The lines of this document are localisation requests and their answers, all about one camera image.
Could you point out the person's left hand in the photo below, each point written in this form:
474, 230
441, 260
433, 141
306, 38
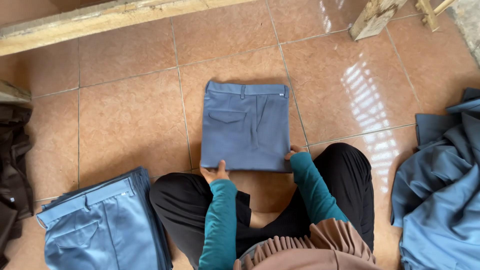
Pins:
212, 174

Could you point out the person's right hand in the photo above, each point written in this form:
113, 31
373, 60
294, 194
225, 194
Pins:
292, 153

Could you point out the person's black trousers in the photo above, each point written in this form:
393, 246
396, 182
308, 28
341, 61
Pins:
262, 202

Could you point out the person's pleated brown headscarf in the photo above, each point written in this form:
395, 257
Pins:
311, 247

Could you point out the stack of folded blue trousers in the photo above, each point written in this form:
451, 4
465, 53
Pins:
103, 225

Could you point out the heap of unfolded blue trousers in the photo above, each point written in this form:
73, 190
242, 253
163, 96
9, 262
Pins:
440, 183

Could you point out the wooden door threshold beam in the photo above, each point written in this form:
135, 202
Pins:
93, 22

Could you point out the heap of dark brown garments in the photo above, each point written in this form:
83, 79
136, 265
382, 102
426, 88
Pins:
13, 176

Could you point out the grey wooden board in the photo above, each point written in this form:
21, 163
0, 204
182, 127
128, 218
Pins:
13, 93

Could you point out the light wooden frame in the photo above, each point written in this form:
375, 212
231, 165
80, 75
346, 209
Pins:
431, 11

